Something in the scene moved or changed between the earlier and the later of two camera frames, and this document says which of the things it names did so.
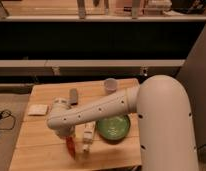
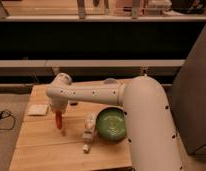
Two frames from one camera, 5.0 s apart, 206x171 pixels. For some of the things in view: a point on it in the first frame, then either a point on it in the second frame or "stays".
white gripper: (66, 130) → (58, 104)
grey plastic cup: (111, 85) stays
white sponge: (37, 109) stays
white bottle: (88, 137) stays
